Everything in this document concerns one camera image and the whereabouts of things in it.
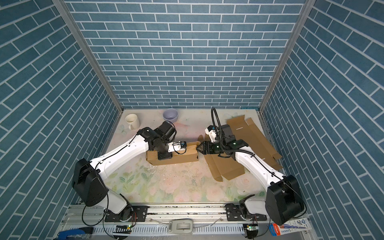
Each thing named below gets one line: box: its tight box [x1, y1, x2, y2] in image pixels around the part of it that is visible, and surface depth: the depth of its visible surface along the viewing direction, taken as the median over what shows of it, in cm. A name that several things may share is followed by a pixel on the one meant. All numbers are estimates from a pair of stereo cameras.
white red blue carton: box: [267, 217, 312, 237], surface depth 71 cm
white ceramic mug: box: [125, 113, 140, 130], surface depth 105 cm
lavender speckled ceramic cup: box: [162, 108, 179, 123], surface depth 114 cm
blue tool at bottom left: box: [53, 227, 94, 240], surface depth 69 cm
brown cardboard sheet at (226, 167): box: [204, 154, 245, 182], surface depth 91 cm
